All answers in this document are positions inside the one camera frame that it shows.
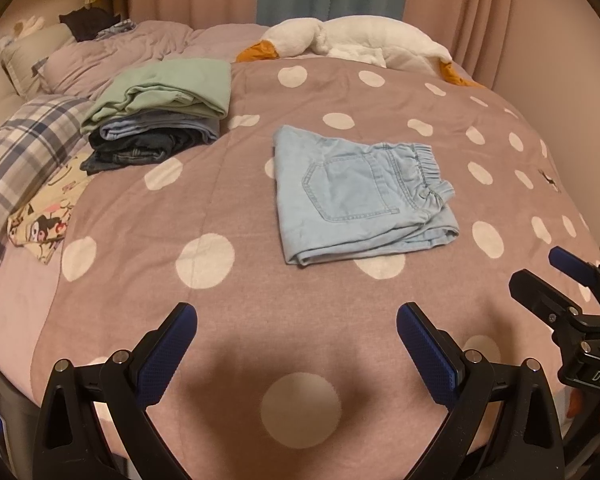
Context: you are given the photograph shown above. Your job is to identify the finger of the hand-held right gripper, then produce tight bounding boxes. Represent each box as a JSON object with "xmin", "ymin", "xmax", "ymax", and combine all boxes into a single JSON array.
[
  {"xmin": 510, "ymin": 270, "xmax": 586, "ymax": 334},
  {"xmin": 550, "ymin": 246, "xmax": 600, "ymax": 314}
]

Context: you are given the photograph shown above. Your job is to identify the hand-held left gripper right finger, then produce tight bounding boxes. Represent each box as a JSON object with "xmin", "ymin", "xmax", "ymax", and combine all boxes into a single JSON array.
[{"xmin": 396, "ymin": 302, "xmax": 565, "ymax": 480}]

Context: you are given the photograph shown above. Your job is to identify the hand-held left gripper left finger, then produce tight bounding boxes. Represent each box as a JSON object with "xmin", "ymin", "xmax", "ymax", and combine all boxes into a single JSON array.
[{"xmin": 32, "ymin": 302, "xmax": 198, "ymax": 480}]

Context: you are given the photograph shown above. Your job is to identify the light blue denim pants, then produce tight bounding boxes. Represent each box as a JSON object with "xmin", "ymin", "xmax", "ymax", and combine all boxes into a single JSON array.
[{"xmin": 272, "ymin": 126, "xmax": 460, "ymax": 267}]

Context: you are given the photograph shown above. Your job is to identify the folded green pants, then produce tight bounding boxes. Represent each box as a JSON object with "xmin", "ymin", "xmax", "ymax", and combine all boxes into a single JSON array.
[{"xmin": 81, "ymin": 59, "xmax": 232, "ymax": 135}]

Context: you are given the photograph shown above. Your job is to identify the person's right hand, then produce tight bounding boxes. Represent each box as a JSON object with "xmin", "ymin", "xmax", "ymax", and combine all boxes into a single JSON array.
[{"xmin": 567, "ymin": 387, "xmax": 588, "ymax": 421}]

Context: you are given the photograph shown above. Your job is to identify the pink polka dot blanket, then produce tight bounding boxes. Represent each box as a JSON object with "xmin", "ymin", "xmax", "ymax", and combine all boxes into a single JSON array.
[{"xmin": 30, "ymin": 55, "xmax": 600, "ymax": 453}]

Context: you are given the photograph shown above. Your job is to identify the pink bed sheet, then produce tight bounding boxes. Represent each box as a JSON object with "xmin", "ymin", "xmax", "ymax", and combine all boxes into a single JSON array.
[{"xmin": 0, "ymin": 245, "xmax": 66, "ymax": 361}]

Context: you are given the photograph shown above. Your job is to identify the yellow cartoon print cloth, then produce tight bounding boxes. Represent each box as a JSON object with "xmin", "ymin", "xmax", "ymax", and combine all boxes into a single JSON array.
[{"xmin": 7, "ymin": 157, "xmax": 93, "ymax": 266}]

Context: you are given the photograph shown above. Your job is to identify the folded dark jeans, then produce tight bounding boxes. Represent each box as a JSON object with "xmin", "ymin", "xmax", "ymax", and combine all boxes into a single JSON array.
[{"xmin": 80, "ymin": 130, "xmax": 205, "ymax": 176}]

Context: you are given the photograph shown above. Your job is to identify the folded blue jeans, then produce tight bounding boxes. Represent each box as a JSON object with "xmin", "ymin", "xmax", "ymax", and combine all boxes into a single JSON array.
[{"xmin": 97, "ymin": 112, "xmax": 221, "ymax": 146}]

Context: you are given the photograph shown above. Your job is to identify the blue plaid pillow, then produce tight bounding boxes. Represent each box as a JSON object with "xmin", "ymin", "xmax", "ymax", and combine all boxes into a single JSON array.
[{"xmin": 0, "ymin": 96, "xmax": 97, "ymax": 301}]

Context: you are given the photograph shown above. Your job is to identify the pink duvet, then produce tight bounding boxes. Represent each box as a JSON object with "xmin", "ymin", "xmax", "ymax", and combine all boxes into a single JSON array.
[{"xmin": 40, "ymin": 21, "xmax": 271, "ymax": 106}]

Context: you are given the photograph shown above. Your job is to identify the white goose plush toy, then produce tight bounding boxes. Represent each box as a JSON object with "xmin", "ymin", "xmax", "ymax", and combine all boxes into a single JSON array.
[{"xmin": 236, "ymin": 16, "xmax": 485, "ymax": 88}]

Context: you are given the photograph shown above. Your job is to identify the blue checked garment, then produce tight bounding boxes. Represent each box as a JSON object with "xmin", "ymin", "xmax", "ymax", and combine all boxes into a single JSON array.
[{"xmin": 97, "ymin": 19, "xmax": 137, "ymax": 39}]

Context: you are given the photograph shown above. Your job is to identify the beige pillow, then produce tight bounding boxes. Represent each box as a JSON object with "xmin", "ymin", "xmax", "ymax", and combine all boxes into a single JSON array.
[{"xmin": 0, "ymin": 22, "xmax": 76, "ymax": 98}]

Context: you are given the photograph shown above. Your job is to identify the black garment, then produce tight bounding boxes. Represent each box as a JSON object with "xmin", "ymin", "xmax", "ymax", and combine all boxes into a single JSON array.
[{"xmin": 60, "ymin": 7, "xmax": 121, "ymax": 41}]

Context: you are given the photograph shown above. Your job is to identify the small white plush toy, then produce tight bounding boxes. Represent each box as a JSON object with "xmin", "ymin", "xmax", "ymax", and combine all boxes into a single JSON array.
[{"xmin": 12, "ymin": 16, "xmax": 46, "ymax": 38}]

